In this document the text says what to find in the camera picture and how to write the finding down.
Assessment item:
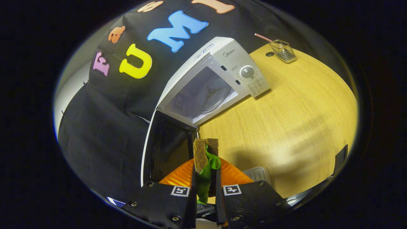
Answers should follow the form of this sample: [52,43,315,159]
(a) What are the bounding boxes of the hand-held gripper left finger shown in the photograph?
[122,158,197,229]

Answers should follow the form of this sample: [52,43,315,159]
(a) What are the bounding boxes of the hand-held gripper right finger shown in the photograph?
[216,158,291,229]

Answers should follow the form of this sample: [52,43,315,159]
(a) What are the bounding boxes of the lettuce sandwich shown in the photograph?
[193,138,221,204]

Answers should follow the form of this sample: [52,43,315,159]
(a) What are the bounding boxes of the white microwave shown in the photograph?
[141,37,271,188]

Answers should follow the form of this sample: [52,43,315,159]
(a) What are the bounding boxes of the glass microwave turntable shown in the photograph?
[199,84,232,113]

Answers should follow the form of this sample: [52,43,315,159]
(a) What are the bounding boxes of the white plastic tray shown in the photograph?
[243,167,271,185]

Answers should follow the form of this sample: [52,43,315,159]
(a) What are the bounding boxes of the black backdrop cloth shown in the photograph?
[57,0,347,204]

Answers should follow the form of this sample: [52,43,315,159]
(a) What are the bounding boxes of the red striped straw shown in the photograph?
[254,33,274,43]

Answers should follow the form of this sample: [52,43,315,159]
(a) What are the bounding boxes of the wire mesh holder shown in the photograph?
[269,39,297,64]

